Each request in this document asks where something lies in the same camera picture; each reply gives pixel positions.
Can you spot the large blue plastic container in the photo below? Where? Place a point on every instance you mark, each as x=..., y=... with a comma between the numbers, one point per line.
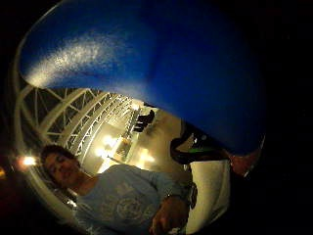
x=182, y=65

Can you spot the dark wristwatch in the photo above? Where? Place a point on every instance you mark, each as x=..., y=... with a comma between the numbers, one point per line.
x=193, y=196

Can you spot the the person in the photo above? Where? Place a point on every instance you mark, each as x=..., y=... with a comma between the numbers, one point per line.
x=117, y=196

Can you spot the white steel truss structure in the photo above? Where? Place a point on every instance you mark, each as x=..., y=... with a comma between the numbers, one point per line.
x=65, y=120

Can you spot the bright round lamp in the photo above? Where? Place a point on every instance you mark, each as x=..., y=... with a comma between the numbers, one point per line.
x=29, y=160

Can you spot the glowing wall lights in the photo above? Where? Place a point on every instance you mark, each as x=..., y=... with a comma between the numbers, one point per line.
x=109, y=143

